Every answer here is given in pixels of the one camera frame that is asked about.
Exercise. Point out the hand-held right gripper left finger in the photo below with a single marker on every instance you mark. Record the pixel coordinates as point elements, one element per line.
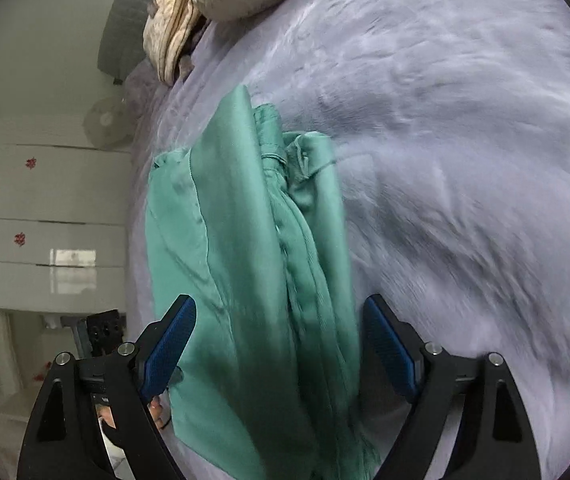
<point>172,340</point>

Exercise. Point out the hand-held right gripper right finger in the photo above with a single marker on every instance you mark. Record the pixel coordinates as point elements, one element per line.
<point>387,345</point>

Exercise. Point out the green garment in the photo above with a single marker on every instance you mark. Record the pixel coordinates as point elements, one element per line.
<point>245,260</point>

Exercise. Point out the person's left hand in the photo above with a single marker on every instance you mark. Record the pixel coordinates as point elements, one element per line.
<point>159,412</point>

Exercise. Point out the white wardrobe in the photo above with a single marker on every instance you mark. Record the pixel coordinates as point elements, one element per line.
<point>40,195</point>

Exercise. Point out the purple fleece blanket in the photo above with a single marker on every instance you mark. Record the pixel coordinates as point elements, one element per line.
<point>465,160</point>

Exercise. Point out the standing electric fan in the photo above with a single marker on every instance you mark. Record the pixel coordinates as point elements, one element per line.
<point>107,122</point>

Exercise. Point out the beige quilted cover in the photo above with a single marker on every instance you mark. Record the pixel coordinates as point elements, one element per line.
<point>172,35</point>

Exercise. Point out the grey padded headboard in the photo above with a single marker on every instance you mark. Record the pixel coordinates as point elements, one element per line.
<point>125,25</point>

